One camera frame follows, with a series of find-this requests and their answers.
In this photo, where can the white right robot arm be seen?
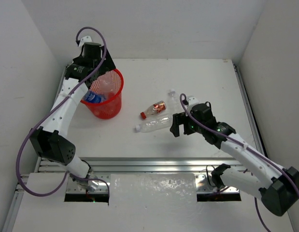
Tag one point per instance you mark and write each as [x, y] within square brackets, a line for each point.
[276, 186]

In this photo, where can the clear bottle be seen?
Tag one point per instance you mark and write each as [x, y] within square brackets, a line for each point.
[104, 84]
[173, 102]

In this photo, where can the red mesh plastic bin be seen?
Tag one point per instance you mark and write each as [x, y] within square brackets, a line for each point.
[111, 107]

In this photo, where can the aluminium front rail frame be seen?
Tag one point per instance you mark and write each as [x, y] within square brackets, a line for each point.
[208, 177]

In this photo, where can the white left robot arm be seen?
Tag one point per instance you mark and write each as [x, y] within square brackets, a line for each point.
[50, 138]

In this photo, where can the red label red cap bottle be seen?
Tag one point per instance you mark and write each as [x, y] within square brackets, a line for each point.
[153, 110]

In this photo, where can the clear bottle sideways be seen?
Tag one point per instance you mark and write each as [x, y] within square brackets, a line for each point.
[154, 124]

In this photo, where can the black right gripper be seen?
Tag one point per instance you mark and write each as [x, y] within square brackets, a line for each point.
[178, 119]

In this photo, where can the blue label bottle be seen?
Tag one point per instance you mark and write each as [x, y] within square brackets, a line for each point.
[92, 97]

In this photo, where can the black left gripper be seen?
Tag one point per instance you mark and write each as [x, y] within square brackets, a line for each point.
[106, 65]

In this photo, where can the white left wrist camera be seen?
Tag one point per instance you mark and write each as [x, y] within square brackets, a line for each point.
[85, 39]

